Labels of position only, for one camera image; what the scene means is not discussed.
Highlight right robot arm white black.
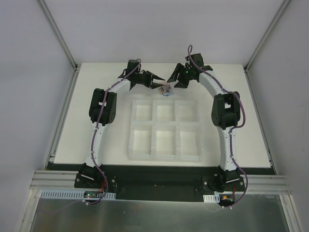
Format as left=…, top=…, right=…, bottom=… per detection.
left=167, top=53, right=243, bottom=192

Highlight right aluminium corner post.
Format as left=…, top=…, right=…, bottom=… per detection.
left=244, top=0, right=292, bottom=73

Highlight left white cable duct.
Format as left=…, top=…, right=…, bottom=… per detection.
left=41, top=189, right=116, bottom=201

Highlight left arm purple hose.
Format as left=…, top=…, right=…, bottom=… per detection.
left=82, top=58, right=142, bottom=206

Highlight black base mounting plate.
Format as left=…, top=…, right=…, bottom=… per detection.
left=47, top=161, right=277, bottom=201

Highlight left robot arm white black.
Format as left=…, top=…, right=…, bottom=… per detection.
left=74, top=59, right=164, bottom=189

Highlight white cable duct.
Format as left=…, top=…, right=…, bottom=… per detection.
left=203, top=194, right=220, bottom=203
left=41, top=189, right=116, bottom=201

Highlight white six-compartment tray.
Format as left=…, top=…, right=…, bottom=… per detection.
left=128, top=99, right=203, bottom=162

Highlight aluminium corner post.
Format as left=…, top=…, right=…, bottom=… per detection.
left=36, top=0, right=79, bottom=71
left=244, top=0, right=292, bottom=73

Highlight left aluminium corner post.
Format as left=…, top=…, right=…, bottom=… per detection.
left=36, top=0, right=79, bottom=71

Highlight right white cable duct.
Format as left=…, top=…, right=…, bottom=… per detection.
left=203, top=194, right=220, bottom=203

